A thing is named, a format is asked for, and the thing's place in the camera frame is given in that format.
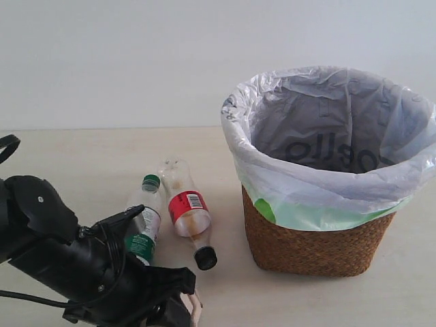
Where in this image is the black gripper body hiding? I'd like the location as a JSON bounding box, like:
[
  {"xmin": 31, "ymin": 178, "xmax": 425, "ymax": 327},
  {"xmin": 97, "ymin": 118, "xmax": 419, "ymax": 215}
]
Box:
[{"xmin": 62, "ymin": 266, "xmax": 196, "ymax": 326}]

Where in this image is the grey cardboard pulp piece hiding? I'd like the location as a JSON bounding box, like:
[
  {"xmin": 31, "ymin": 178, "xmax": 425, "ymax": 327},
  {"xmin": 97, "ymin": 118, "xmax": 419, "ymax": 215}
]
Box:
[{"xmin": 181, "ymin": 289, "xmax": 204, "ymax": 327}]

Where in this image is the green label water bottle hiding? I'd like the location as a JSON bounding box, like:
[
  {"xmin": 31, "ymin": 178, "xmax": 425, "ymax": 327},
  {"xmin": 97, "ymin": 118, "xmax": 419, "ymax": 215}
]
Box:
[{"xmin": 125, "ymin": 174, "xmax": 163, "ymax": 266}]

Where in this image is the red label clear bottle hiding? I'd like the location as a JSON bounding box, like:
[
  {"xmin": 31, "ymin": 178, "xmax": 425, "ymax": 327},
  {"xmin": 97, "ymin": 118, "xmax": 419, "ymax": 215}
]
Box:
[{"xmin": 158, "ymin": 157, "xmax": 217, "ymax": 270}]

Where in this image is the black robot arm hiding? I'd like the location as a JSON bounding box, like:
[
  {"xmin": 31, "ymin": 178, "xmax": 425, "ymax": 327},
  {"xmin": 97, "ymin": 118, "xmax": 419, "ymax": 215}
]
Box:
[{"xmin": 1, "ymin": 175, "xmax": 196, "ymax": 326}]

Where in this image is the woven brown waste basket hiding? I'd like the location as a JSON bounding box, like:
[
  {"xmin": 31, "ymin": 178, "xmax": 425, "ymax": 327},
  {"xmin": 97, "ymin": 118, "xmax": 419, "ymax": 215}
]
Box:
[{"xmin": 242, "ymin": 189, "xmax": 395, "ymax": 277}]

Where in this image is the white plastic bin liner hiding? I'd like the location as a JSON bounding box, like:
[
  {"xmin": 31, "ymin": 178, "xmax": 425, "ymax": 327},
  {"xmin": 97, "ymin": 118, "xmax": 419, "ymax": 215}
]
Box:
[{"xmin": 221, "ymin": 66, "xmax": 435, "ymax": 232}]

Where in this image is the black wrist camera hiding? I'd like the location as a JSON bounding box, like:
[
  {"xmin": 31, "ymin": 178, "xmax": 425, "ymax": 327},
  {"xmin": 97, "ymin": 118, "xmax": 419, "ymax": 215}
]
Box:
[{"xmin": 91, "ymin": 204, "xmax": 145, "ymax": 240}]

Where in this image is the black cable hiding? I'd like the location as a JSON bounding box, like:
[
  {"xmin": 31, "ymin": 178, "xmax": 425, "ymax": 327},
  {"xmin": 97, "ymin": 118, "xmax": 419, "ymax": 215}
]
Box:
[{"xmin": 0, "ymin": 134, "xmax": 127, "ymax": 309}]

